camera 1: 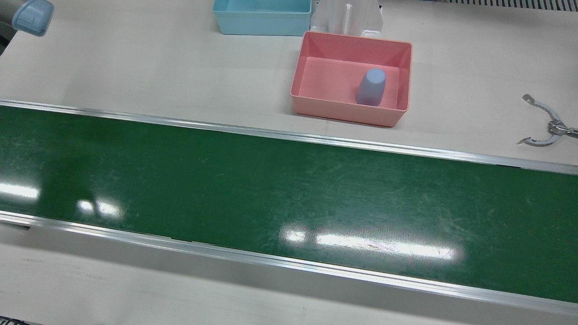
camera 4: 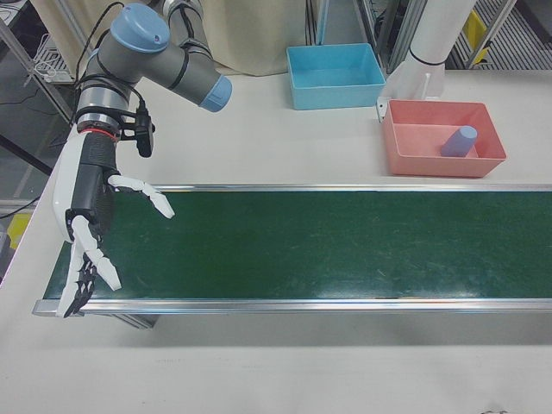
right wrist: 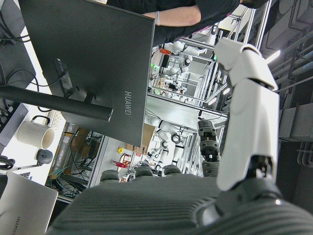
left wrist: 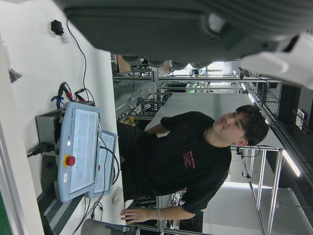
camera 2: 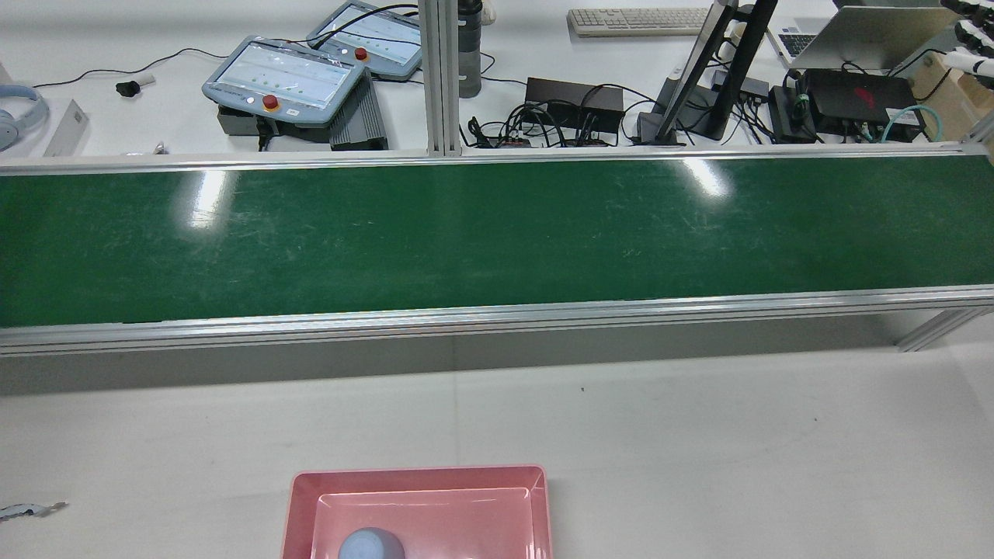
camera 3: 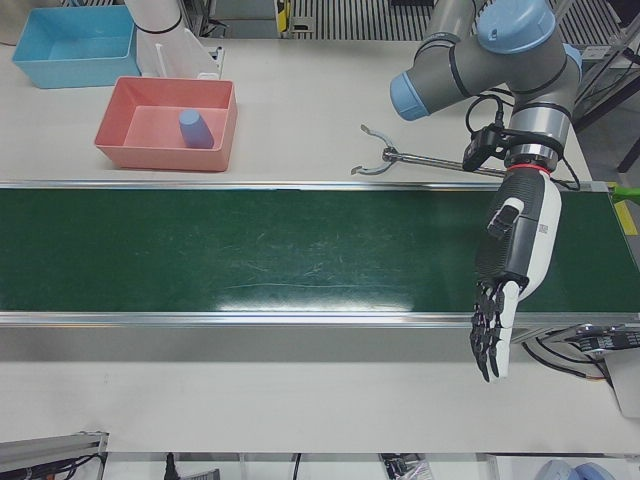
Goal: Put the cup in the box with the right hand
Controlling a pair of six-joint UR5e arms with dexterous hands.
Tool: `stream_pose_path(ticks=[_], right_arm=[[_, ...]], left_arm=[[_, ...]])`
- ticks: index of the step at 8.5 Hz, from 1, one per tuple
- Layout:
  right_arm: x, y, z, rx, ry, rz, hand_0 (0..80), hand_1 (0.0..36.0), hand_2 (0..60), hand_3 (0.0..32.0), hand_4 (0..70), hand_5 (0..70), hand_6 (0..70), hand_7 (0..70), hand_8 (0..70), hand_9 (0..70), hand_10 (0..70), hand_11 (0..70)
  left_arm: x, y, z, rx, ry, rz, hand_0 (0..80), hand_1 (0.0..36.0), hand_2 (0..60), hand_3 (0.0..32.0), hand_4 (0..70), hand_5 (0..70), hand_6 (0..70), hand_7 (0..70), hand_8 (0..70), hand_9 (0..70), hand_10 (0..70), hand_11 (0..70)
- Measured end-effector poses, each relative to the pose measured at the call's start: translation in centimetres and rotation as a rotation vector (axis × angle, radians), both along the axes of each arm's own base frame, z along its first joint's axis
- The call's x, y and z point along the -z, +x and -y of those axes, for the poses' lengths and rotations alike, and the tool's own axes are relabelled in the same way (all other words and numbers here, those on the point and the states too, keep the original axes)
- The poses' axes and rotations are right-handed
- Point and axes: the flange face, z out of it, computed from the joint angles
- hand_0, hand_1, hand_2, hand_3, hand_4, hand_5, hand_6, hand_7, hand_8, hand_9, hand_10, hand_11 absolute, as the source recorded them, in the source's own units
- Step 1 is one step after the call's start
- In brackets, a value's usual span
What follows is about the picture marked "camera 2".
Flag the white keyboard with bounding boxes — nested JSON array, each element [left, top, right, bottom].
[[567, 7, 711, 38]]

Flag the black cable bundle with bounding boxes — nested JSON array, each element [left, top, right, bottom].
[[462, 99, 622, 150]]

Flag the silver laptop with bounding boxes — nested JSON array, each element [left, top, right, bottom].
[[765, 6, 964, 72]]

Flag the teal cable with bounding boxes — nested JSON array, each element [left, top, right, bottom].
[[880, 105, 947, 144]]

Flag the blue grey teach pendant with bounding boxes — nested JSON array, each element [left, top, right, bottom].
[[307, 0, 424, 82], [202, 35, 367, 129]]

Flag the black rectangular power box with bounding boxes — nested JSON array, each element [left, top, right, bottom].
[[524, 77, 626, 137]]

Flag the light blue headphones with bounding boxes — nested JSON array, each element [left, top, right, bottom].
[[0, 84, 50, 152]]

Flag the ribbed grey heatsink unit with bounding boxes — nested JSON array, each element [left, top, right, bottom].
[[328, 71, 389, 152]]

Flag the black desk monitor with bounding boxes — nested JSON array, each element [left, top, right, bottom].
[[637, 0, 779, 146]]

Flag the black box with red logo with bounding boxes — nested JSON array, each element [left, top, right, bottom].
[[802, 68, 923, 142]]

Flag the grey water bottle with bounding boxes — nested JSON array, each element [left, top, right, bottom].
[[458, 0, 485, 99]]

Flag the open cardboard box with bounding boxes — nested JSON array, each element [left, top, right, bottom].
[[909, 53, 994, 142]]

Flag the clear acrylic sign stand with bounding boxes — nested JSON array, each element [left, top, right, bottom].
[[43, 99, 90, 158]]

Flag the blue plastic cup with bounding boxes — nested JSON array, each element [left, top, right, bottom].
[[338, 527, 406, 559]]

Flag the pink plastic box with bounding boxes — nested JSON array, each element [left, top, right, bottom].
[[281, 464, 554, 559]]

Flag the thin black adapter cable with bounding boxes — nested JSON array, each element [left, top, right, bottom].
[[31, 48, 234, 90]]

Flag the green conveyor belt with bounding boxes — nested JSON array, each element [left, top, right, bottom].
[[0, 144, 994, 358]]

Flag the aluminium extrusion post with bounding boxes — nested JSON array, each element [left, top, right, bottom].
[[418, 0, 464, 158]]

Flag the right robot dexterous hand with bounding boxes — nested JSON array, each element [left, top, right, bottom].
[[940, 0, 994, 78]]

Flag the black adapter with green strap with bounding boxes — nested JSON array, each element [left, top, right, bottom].
[[769, 84, 816, 144]]

